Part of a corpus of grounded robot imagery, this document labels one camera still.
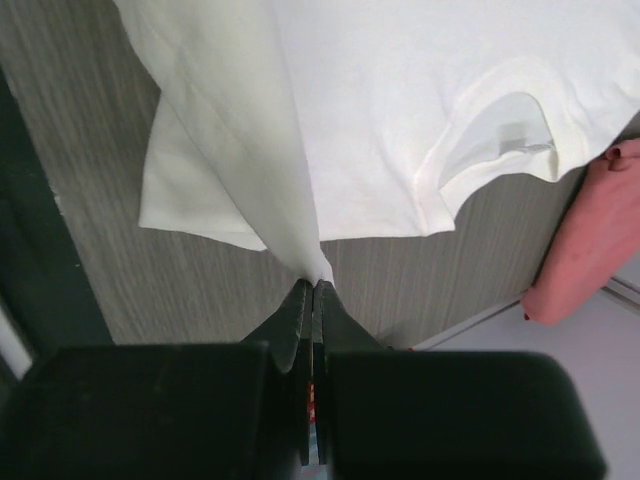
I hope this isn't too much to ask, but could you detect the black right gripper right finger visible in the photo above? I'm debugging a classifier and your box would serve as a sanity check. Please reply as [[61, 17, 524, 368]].
[[313, 281, 607, 479]]

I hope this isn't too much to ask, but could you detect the aluminium table edge rail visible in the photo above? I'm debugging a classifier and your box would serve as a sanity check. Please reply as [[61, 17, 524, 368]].
[[411, 274, 639, 350]]

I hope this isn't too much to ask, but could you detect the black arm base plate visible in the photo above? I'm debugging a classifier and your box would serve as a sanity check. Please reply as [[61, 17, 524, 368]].
[[1, 81, 113, 378]]

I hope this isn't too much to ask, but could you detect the folded pink t-shirt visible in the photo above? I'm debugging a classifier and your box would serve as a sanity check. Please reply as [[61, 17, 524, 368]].
[[522, 139, 640, 326]]

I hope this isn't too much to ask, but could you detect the white printed t-shirt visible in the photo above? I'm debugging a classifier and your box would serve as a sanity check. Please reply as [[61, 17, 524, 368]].
[[116, 1, 639, 281]]

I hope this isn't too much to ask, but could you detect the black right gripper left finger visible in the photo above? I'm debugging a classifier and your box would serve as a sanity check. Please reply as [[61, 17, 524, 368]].
[[1, 280, 311, 479]]

